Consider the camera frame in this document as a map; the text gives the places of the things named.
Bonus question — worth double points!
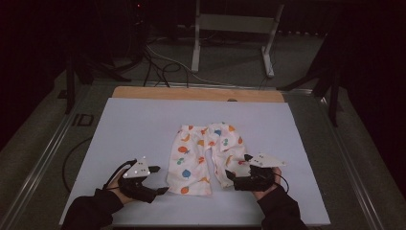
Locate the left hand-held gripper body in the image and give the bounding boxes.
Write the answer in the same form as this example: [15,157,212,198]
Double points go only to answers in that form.
[117,155,160,204]

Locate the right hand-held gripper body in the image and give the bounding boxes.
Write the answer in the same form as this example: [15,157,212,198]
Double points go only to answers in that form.
[234,152,287,193]

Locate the white fruit print pants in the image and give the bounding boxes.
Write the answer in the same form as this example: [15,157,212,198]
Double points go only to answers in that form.
[166,121,249,196]

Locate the person's right hand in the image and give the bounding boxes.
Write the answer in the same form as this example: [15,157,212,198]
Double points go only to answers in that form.
[251,167,283,201]

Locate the person's left hand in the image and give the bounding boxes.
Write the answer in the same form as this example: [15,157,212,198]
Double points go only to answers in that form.
[109,168,137,206]

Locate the pale blue table mat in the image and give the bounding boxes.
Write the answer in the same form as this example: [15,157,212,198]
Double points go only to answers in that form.
[58,97,331,227]

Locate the wooden table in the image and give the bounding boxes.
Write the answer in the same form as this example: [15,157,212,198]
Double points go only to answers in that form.
[111,85,285,104]

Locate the black tripod stand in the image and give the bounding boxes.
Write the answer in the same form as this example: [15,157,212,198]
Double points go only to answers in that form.
[276,28,345,128]
[56,47,132,115]

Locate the grey metal stand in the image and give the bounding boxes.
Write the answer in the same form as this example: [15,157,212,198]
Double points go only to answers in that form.
[191,0,285,79]

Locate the dark equipment with red light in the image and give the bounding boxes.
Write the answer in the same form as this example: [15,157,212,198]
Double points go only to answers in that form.
[119,0,151,63]

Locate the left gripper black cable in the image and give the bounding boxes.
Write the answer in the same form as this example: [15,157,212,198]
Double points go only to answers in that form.
[101,158,138,192]

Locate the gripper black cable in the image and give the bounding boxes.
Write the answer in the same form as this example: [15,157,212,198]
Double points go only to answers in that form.
[273,178,290,195]
[101,158,138,192]

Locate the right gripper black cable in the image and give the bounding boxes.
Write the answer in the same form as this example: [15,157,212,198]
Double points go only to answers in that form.
[273,178,290,195]

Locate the black looped floor cable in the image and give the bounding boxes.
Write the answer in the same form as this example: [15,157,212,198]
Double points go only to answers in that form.
[60,136,94,194]

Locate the aluminium floor rail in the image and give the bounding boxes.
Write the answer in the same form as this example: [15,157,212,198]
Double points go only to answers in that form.
[314,95,386,230]
[0,83,96,230]

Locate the black floor cable bundle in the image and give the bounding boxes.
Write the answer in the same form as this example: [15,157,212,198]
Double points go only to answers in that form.
[142,47,191,88]

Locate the white floor cable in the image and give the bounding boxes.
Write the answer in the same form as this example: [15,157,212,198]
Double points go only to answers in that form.
[145,43,276,89]

